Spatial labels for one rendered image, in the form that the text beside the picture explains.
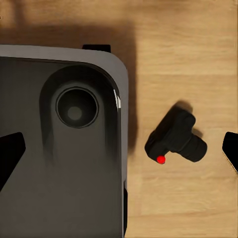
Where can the digital camera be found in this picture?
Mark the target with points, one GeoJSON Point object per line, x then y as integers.
{"type": "Point", "coordinates": [174, 134]}

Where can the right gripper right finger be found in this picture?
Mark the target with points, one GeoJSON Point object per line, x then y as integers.
{"type": "Point", "coordinates": [230, 148]}

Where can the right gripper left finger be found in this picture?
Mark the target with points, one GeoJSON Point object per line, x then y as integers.
{"type": "Point", "coordinates": [12, 147]}

